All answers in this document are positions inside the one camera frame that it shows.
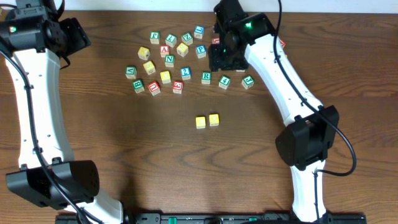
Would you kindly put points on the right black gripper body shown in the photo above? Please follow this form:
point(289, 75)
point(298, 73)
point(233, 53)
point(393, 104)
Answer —
point(225, 58)

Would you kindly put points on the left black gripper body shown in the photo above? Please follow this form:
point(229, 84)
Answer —
point(78, 35)

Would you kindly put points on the yellow o block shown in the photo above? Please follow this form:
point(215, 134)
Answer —
point(165, 77)
point(214, 119)

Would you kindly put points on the yellow C block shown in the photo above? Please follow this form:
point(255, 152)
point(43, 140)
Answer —
point(200, 122)

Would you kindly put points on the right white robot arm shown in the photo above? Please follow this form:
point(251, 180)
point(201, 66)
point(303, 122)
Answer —
point(252, 41)

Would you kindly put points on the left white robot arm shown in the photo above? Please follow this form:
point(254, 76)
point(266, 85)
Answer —
point(34, 40)

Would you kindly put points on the blue P block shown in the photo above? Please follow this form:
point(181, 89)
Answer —
point(200, 51)

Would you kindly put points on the green 4 block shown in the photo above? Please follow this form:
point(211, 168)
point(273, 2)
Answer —
point(224, 82)

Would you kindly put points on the green R block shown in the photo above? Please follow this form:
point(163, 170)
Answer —
point(206, 78)

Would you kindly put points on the blue L block top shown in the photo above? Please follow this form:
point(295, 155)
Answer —
point(199, 32)

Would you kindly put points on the green J block right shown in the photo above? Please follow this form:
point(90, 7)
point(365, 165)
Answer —
point(247, 82)

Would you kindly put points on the green j block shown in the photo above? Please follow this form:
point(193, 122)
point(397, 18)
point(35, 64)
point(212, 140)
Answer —
point(247, 82)
point(155, 37)

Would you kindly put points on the green Z block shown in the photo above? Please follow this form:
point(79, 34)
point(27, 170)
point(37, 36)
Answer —
point(187, 38)

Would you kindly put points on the blue 2 block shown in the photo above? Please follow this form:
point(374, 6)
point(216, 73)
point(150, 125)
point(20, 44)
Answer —
point(185, 73)

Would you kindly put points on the yellow S block upper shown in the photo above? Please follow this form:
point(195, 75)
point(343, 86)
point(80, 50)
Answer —
point(182, 49)

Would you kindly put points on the yellow s block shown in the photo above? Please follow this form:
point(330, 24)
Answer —
point(182, 49)
point(149, 67)

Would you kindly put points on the green N block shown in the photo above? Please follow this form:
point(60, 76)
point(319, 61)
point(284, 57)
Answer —
point(169, 60)

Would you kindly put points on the green 7 block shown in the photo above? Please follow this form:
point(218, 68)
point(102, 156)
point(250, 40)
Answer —
point(171, 40)

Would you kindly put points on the red A block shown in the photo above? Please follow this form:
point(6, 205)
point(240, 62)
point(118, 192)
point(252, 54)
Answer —
point(164, 50)

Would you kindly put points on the red M block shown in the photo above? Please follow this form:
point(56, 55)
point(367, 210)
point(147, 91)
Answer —
point(282, 43)

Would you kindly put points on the green V block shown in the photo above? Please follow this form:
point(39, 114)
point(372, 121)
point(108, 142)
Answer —
point(131, 72)

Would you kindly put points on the green J block top left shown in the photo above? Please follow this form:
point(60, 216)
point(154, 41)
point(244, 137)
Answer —
point(155, 37)

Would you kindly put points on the yellow K block left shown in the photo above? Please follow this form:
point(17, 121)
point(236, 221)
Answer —
point(143, 53)

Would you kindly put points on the yellow S block lower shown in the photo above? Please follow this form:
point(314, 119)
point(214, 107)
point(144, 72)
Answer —
point(149, 67)

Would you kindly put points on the red U block lower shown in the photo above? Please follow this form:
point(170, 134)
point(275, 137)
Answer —
point(154, 88)

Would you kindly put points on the green B block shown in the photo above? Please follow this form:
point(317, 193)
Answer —
point(138, 86)

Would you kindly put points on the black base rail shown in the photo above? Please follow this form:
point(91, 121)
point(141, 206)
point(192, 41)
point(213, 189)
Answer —
point(267, 218)

